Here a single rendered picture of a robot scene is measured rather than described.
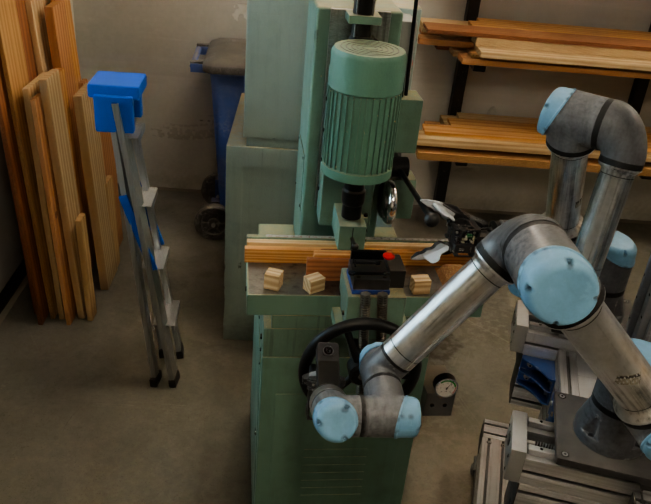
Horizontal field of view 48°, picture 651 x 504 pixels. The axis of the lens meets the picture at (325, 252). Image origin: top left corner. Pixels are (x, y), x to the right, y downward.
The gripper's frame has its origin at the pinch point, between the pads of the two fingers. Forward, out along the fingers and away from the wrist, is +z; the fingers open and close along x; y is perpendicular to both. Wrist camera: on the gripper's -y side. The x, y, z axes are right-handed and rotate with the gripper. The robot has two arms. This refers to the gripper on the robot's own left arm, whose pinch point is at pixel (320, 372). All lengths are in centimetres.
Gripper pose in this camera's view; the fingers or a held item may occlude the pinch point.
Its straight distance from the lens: 164.4
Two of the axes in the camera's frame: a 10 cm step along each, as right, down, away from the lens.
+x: 9.9, 0.5, 0.9
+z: -0.9, -0.3, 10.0
